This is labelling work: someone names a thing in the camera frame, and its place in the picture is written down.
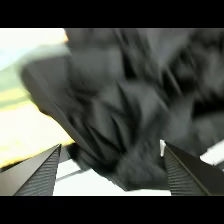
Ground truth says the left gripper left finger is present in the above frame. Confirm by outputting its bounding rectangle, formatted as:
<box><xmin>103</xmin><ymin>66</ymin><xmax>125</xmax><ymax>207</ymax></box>
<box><xmin>0</xmin><ymin>143</ymin><xmax>63</xmax><ymax>197</ymax></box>

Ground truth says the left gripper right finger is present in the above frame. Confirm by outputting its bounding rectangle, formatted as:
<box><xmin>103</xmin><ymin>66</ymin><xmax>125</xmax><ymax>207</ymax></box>
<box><xmin>159</xmin><ymin>139</ymin><xmax>224</xmax><ymax>197</ymax></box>

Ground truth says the black garment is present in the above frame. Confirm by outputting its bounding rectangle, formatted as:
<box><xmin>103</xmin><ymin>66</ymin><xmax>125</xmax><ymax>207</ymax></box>
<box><xmin>19</xmin><ymin>28</ymin><xmax>224</xmax><ymax>193</ymax></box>

